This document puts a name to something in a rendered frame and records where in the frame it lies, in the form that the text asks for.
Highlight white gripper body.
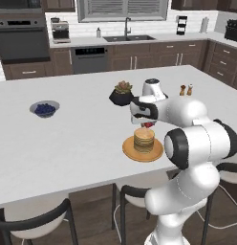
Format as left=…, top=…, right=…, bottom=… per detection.
left=130, top=113, right=157, bottom=126

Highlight stack of pancakes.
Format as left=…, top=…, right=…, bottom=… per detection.
left=133, top=127, right=156, bottom=154

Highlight succulent in black pot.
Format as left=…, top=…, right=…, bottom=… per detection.
left=108, top=79, right=136, bottom=107

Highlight round orange plate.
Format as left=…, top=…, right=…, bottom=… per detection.
left=121, top=135, right=164, bottom=164

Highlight brown base cupboards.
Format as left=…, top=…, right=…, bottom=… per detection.
left=107, top=39, right=209, bottom=72
left=203, top=39, right=237, bottom=93
left=1, top=47, right=75, bottom=81

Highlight black chair with white seat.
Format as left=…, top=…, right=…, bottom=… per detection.
left=200, top=162, right=237, bottom=245
left=0, top=197, right=79, bottom=245
left=111, top=182, right=157, bottom=245

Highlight grey dishwasher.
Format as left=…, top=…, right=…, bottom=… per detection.
left=70, top=45, right=109, bottom=76

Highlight dark sink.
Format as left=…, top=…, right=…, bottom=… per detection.
left=102, top=33, right=157, bottom=43

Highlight blueberries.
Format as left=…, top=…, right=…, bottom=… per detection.
left=34, top=103, right=57, bottom=116

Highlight dark tap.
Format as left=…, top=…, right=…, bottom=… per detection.
left=123, top=16, right=133, bottom=38

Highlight grey bowl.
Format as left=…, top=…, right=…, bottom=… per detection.
left=29, top=100, right=61, bottom=120

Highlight window with blinds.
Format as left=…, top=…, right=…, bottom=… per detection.
left=75, top=0, right=170, bottom=23

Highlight silver coffee machine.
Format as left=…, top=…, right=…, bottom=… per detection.
left=50, top=16, right=72, bottom=45

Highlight grey built-in oven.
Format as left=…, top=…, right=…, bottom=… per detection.
left=0, top=12, right=51, bottom=65

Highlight built-in microwave oven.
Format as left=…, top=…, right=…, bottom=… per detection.
left=0, top=0, right=42, bottom=10

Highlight black wire stand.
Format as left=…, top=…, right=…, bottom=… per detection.
left=175, top=14, right=188, bottom=36

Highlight brown wall cupboards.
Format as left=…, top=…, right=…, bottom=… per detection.
left=41, top=0, right=76, bottom=13
left=170, top=0, right=237, bottom=14

